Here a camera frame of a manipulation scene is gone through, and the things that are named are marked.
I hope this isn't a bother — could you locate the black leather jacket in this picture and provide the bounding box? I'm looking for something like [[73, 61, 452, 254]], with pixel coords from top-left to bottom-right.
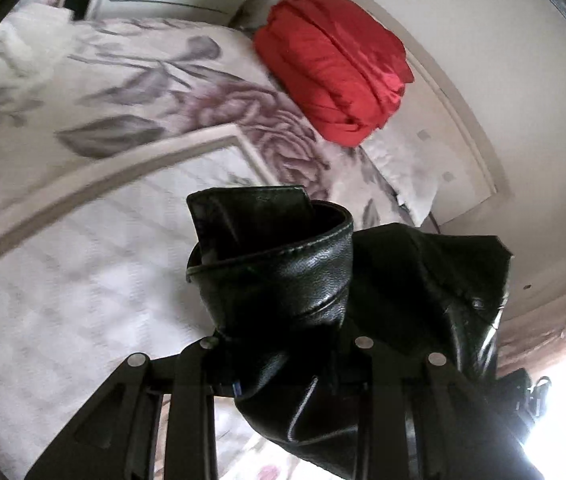
[[187, 186, 518, 479]]

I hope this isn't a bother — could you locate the pink floral curtain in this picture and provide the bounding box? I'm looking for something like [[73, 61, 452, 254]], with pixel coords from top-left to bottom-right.
[[496, 275, 566, 377]]

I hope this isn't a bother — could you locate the white pillow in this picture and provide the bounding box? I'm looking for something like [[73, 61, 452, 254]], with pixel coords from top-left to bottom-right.
[[362, 125, 439, 226]]

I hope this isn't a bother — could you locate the cream headboard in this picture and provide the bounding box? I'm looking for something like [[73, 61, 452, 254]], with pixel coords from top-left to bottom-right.
[[353, 0, 511, 233]]

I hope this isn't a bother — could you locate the floral bedspread bed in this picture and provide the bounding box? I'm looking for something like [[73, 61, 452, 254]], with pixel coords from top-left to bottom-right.
[[0, 3, 414, 479]]

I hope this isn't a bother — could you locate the red folded quilt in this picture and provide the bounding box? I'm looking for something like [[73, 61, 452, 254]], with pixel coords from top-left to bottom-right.
[[254, 0, 414, 148]]

